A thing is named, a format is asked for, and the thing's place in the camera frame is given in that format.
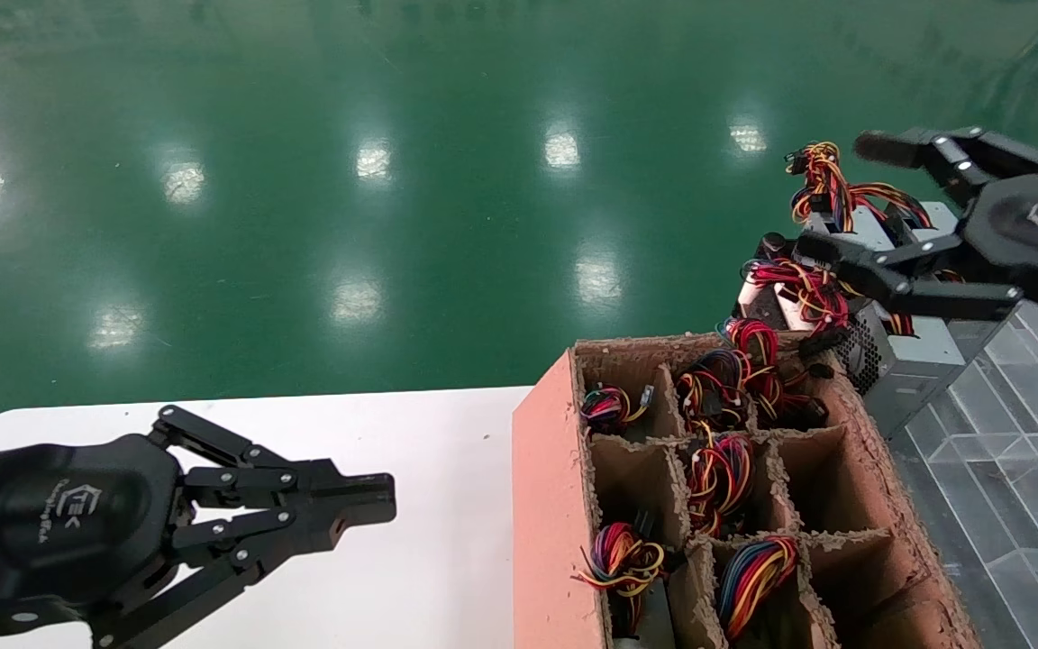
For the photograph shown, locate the grey power supply mesh side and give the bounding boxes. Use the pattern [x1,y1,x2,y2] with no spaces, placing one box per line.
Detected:
[884,267,1022,363]

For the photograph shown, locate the power supply purple wires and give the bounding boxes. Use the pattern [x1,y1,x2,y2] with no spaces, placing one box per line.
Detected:
[580,386,657,435]

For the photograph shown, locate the power supply bright red wires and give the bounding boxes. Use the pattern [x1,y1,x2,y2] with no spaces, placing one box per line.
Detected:
[720,317,835,429]

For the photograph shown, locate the power supply red yellow wires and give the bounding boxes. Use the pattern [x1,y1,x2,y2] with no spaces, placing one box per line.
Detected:
[683,433,760,539]

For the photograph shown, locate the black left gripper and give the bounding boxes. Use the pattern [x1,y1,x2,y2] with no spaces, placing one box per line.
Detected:
[0,435,396,649]

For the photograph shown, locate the power supply rainbow wire loop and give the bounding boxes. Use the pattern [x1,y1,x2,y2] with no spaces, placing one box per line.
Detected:
[576,523,675,649]

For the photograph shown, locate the power supply blue orange wires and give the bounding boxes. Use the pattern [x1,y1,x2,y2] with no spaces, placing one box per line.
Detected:
[715,535,801,643]

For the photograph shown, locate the grey power supply upright wires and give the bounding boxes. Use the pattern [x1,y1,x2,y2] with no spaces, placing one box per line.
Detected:
[785,140,966,253]

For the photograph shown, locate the power supply red orange wires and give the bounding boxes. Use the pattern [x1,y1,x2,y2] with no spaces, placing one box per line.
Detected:
[742,257,972,440]

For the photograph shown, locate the power supply black red wires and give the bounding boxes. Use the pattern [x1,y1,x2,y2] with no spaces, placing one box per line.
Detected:
[675,349,754,435]

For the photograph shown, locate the white rack pipe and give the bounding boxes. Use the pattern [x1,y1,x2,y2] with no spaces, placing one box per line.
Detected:
[737,275,769,318]
[773,281,815,333]

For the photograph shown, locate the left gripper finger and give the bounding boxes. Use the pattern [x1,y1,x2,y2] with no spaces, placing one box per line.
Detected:
[151,406,396,510]

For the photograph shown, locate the divided cardboard box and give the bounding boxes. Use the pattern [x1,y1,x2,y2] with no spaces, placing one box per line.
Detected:
[512,330,984,649]

